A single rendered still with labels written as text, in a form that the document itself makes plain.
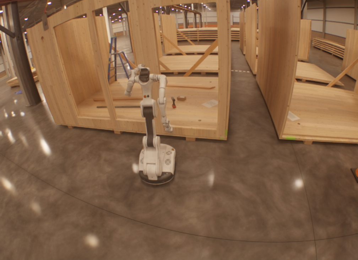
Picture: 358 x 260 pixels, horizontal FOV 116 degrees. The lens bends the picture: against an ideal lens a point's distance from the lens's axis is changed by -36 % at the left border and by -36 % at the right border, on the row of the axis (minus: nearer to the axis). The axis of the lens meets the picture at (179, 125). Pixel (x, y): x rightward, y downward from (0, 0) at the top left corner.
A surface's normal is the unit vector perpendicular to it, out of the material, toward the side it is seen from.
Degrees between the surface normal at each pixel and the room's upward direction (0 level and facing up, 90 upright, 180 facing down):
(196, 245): 0
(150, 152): 46
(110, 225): 0
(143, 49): 90
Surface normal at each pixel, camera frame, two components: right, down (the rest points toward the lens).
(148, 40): -0.25, 0.54
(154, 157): -0.14, -0.19
